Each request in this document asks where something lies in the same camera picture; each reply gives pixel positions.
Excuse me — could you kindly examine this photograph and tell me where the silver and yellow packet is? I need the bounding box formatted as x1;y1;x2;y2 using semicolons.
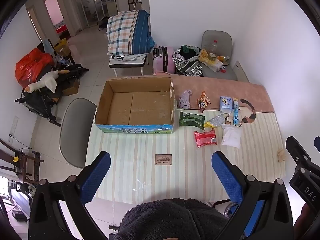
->
203;114;225;129

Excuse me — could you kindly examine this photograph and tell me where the purple sock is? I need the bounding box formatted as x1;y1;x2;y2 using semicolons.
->
178;89;193;110

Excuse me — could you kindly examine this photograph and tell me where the clear plastic bottle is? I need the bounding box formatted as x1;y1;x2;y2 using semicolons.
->
208;39;219;61

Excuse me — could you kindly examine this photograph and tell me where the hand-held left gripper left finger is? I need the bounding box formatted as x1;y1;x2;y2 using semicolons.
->
28;151;111;240

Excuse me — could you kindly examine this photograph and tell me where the white slotted panel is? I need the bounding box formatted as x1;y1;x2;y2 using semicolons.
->
233;60;250;83

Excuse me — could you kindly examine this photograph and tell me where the yellow plastic bag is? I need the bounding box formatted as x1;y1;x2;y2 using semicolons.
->
198;50;223;72

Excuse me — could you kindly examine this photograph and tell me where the white goose plush toy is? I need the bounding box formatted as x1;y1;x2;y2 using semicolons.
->
23;70;70;93

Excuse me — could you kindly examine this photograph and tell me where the red plastic bag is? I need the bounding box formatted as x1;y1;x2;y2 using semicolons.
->
15;48;55;88

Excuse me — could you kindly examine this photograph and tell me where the green snack packet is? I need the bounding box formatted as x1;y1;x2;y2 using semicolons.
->
179;111;206;131

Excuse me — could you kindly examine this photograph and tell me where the red snack packet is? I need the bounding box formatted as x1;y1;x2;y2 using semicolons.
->
194;128;218;149

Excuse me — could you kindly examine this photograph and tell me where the folded checked bedding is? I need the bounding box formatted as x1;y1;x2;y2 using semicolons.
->
106;10;156;56

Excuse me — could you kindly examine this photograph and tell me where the pink suitcase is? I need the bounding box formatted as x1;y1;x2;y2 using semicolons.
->
153;46;176;75

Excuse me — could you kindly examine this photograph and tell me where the white powder pouch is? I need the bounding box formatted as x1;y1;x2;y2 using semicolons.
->
221;124;242;148

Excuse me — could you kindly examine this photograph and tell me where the blue refill pouch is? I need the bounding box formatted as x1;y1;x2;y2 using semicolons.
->
233;97;242;127

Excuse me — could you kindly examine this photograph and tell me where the dark wooden chair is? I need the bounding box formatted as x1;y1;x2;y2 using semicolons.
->
0;138;45;183

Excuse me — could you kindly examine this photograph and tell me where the striped cat print table mat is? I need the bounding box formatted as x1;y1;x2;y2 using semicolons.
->
85;74;287;203

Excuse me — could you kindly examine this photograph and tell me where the orange snack packet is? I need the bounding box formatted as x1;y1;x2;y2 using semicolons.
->
196;91;211;113

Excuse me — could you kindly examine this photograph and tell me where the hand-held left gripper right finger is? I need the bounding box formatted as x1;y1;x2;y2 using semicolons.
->
211;151;294;240

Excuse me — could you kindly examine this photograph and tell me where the person's dark fleece clothing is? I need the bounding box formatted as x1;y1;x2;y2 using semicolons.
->
118;198;230;240

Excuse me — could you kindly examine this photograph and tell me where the black and white patterned bag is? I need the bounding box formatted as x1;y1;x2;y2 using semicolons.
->
172;45;203;77

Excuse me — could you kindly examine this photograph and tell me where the black framed bench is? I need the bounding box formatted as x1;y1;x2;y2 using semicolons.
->
108;54;148;77

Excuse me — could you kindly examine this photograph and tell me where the blue tissue pack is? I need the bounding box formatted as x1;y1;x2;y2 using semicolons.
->
219;96;234;113

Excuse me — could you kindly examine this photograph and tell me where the grey shell chair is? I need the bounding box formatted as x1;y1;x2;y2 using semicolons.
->
59;98;98;169

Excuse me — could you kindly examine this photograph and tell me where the small brown cardboard box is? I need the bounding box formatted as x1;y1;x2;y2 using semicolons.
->
61;78;81;96

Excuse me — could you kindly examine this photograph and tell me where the black folded stroller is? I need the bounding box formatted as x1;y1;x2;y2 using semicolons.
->
14;62;90;127

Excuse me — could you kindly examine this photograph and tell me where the grey padded chair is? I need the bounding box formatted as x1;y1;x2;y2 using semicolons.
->
201;29;238;81

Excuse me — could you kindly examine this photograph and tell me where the yellow cardboard box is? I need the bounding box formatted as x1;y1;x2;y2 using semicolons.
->
53;38;71;56

